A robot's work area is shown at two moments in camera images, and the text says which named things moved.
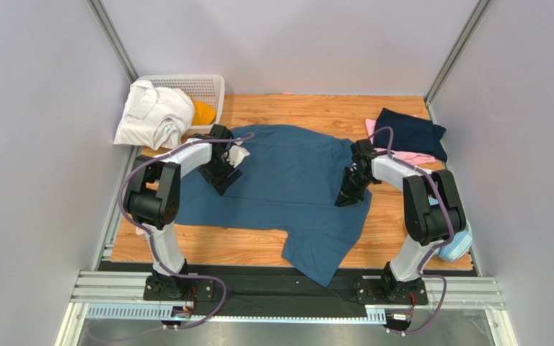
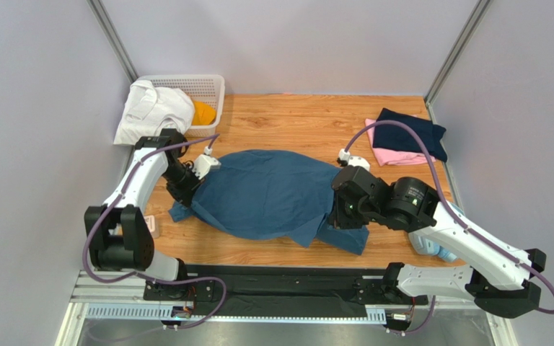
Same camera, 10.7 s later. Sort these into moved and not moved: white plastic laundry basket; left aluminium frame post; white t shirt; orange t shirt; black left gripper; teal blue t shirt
Moved: black left gripper; teal blue t shirt
Not moved: white plastic laundry basket; white t shirt; left aluminium frame post; orange t shirt
